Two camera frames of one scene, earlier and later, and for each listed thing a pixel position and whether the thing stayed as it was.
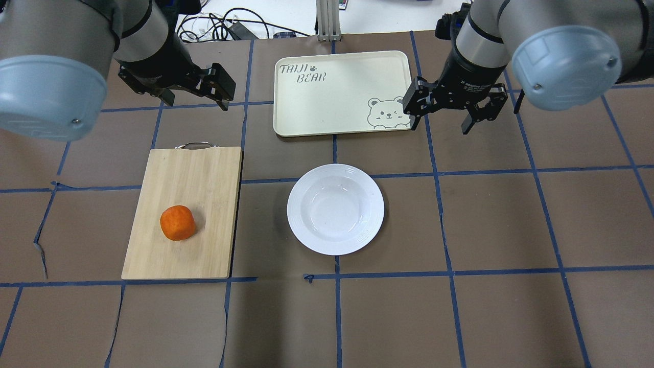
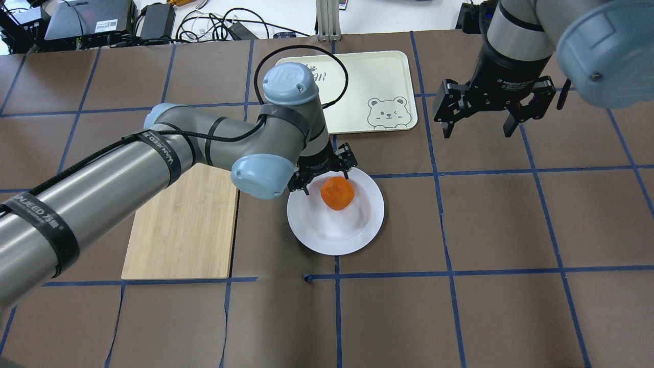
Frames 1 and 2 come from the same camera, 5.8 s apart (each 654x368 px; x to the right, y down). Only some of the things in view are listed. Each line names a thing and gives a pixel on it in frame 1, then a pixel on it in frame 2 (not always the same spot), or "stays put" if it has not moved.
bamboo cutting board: [206, 179] stays put
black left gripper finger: [219, 86] to [346, 158]
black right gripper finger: [489, 110] to [535, 106]
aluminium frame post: [328, 21] stays put
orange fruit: [178, 222] to [337, 192]
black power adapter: [239, 32] stays put
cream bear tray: [341, 93] stays put
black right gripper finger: [417, 101] to [453, 105]
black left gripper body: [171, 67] to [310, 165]
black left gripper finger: [167, 96] to [299, 180]
